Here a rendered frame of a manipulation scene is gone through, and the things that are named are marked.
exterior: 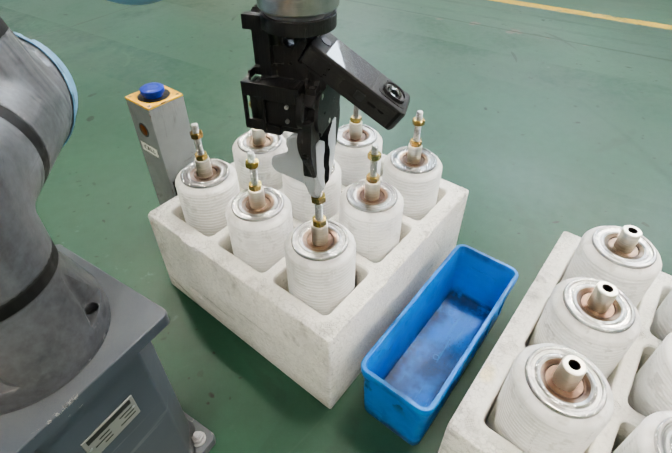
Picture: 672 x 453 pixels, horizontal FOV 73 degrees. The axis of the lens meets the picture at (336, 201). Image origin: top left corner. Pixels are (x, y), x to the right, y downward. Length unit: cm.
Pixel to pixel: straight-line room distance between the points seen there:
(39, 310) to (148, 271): 54
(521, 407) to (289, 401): 36
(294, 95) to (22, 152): 23
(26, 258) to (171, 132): 48
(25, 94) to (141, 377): 29
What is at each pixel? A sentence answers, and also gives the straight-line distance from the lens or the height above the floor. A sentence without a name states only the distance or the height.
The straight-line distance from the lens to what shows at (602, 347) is 60.
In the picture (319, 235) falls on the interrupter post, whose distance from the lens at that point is 59.
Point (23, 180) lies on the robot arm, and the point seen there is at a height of 46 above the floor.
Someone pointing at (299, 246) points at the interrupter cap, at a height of 25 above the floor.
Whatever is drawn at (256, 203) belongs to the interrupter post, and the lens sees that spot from 66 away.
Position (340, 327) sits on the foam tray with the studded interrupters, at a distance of 61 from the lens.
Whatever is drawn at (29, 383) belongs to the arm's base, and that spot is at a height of 32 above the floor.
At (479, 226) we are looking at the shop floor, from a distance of 104.
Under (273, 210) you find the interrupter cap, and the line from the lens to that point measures 65.
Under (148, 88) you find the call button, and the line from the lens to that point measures 85.
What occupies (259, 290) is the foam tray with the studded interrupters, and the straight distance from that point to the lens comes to 65.
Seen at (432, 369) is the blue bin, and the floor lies 0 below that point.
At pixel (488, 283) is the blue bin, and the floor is 7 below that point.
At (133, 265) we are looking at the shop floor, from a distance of 100.
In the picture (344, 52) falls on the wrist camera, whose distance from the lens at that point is 46.
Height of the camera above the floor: 68
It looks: 40 degrees down
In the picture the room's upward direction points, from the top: straight up
